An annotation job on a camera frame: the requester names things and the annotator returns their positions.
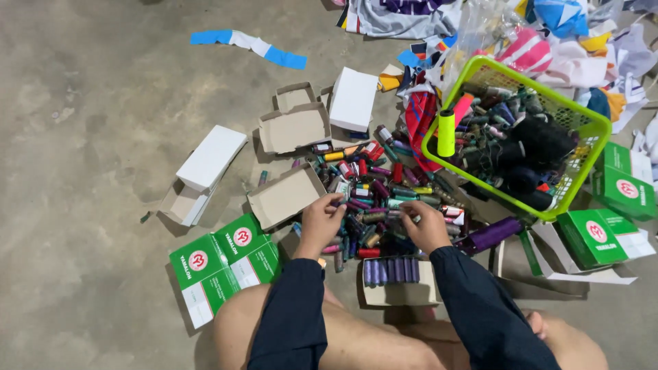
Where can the yellow fabric scrap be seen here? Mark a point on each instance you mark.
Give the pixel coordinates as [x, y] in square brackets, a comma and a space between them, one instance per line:
[389, 78]

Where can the clear plastic bag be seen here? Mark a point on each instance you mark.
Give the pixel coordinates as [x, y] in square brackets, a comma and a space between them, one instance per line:
[478, 36]

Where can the person's left hand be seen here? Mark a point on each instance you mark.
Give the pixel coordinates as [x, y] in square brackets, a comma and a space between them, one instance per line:
[316, 226]

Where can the heap of fabric scraps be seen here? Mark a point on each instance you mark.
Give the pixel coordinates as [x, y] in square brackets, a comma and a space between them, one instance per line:
[565, 46]

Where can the red striped fabric piece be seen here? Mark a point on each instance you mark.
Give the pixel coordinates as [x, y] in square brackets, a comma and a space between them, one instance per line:
[419, 123]

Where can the empty brown cardboard tray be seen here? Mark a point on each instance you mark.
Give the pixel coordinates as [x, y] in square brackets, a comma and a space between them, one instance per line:
[285, 198]

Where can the large purple thread spool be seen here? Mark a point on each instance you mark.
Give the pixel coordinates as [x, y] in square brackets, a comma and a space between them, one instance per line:
[493, 234]

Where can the person's leg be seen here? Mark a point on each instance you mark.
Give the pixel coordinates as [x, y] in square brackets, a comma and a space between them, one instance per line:
[570, 339]
[370, 339]

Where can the person's right hand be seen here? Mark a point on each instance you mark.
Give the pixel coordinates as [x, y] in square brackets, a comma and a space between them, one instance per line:
[429, 231]

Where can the blue and white fabric strip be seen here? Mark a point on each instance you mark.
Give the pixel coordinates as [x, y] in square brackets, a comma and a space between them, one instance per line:
[252, 46]

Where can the lone teal thread spool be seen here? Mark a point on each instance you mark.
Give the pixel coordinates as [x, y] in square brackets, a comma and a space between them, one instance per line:
[263, 178]

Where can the person's left fingers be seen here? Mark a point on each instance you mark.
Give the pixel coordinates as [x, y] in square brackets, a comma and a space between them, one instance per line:
[331, 205]

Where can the flattened white green-edged box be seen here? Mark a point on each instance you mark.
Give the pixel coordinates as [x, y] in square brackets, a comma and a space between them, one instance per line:
[565, 272]

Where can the large black thread cone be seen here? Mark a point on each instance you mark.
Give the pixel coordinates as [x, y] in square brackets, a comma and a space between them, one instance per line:
[542, 138]

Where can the row of lilac thread spools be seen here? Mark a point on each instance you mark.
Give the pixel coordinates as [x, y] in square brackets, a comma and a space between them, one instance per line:
[390, 271]

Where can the green and white thread box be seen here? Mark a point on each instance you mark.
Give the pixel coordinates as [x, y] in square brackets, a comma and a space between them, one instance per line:
[624, 185]
[203, 277]
[249, 252]
[591, 236]

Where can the long white box lid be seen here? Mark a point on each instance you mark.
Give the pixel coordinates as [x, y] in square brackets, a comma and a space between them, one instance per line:
[212, 158]

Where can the long open cardboard box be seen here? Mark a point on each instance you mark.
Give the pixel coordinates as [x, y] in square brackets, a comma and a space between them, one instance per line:
[182, 204]

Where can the lime yellow thread cone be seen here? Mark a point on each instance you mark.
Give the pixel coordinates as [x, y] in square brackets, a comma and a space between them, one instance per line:
[446, 133]

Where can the person's right fingers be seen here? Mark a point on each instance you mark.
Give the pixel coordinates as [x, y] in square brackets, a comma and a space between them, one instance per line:
[411, 213]

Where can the heap of small thread spools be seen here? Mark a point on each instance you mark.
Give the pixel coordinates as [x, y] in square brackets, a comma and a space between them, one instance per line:
[375, 185]

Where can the cardboard box with purple spools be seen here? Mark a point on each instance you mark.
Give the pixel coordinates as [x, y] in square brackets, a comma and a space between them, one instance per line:
[401, 293]

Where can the person's left leg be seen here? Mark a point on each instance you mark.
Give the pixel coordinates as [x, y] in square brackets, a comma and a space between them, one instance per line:
[370, 339]

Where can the lime green plastic basket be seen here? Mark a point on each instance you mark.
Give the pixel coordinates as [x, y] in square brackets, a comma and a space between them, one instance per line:
[591, 131]

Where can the open cardboard box with flap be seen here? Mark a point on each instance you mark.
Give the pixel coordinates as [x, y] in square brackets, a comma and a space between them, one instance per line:
[295, 128]

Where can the pile of spools in basket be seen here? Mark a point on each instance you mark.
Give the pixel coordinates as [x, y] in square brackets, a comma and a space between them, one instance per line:
[506, 138]

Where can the person's right leg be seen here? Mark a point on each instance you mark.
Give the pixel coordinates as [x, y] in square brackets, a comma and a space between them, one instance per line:
[570, 339]

